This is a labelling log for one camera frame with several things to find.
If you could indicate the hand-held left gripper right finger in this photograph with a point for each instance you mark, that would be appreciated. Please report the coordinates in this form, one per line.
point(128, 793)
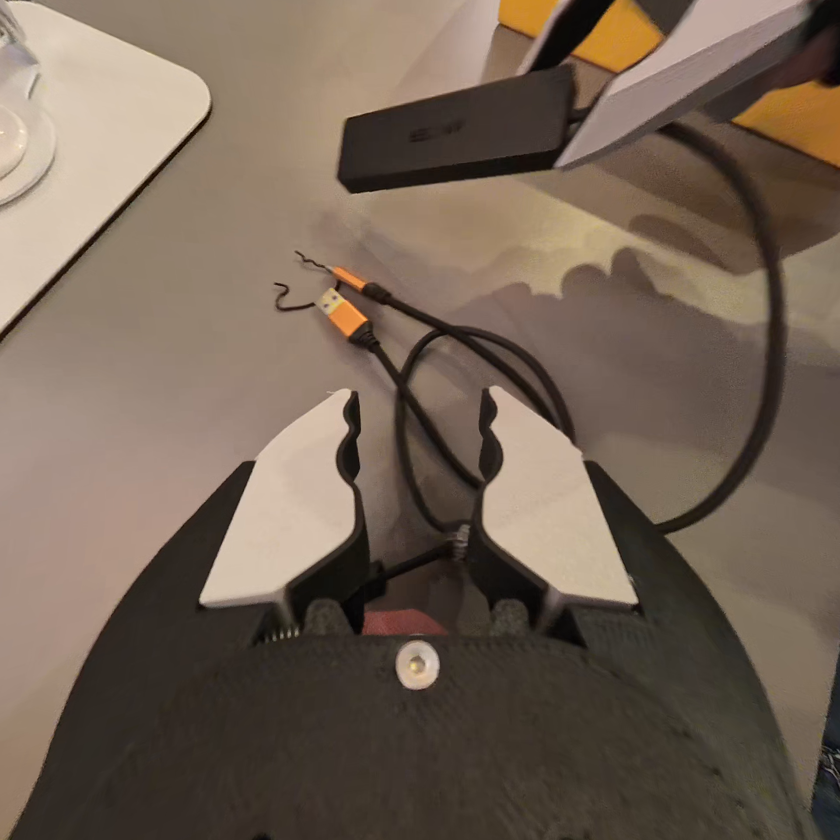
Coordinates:
point(551, 518)

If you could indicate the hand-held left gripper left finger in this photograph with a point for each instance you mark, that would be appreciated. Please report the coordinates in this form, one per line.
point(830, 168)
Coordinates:
point(289, 512)

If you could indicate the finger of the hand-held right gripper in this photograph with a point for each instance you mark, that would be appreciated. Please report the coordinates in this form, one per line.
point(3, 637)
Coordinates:
point(554, 29)
point(682, 79)

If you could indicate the yellow plastic bin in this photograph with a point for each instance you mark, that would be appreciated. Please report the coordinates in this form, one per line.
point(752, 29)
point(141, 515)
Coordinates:
point(800, 124)

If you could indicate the black usb hub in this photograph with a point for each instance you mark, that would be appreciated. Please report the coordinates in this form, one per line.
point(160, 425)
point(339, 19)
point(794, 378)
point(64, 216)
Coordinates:
point(459, 131)

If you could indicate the white desk stand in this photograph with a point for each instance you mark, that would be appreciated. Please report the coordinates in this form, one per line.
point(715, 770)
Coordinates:
point(131, 98)

